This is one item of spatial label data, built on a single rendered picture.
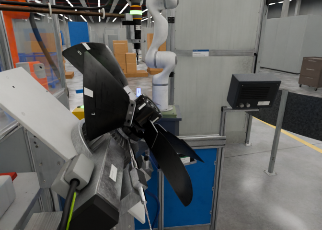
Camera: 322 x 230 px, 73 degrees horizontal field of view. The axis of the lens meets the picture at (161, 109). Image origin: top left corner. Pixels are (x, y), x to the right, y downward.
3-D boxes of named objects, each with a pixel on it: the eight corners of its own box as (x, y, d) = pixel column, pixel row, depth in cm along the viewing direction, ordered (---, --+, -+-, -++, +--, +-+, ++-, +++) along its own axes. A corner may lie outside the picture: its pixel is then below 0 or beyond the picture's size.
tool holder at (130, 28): (130, 42, 78) (128, 13, 75) (120, 42, 83) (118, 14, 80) (149, 42, 83) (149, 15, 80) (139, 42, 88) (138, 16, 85)
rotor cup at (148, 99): (117, 127, 74) (146, 102, 72) (112, 105, 86) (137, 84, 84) (143, 147, 82) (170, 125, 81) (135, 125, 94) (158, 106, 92)
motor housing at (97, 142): (116, 186, 79) (143, 165, 77) (67, 145, 72) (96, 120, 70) (120, 154, 100) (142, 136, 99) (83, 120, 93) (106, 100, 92)
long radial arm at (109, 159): (86, 156, 76) (110, 135, 75) (102, 169, 79) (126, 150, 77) (58, 223, 49) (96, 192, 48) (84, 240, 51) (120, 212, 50)
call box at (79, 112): (74, 129, 124) (71, 111, 121) (78, 122, 134) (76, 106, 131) (102, 127, 126) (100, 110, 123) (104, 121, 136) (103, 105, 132)
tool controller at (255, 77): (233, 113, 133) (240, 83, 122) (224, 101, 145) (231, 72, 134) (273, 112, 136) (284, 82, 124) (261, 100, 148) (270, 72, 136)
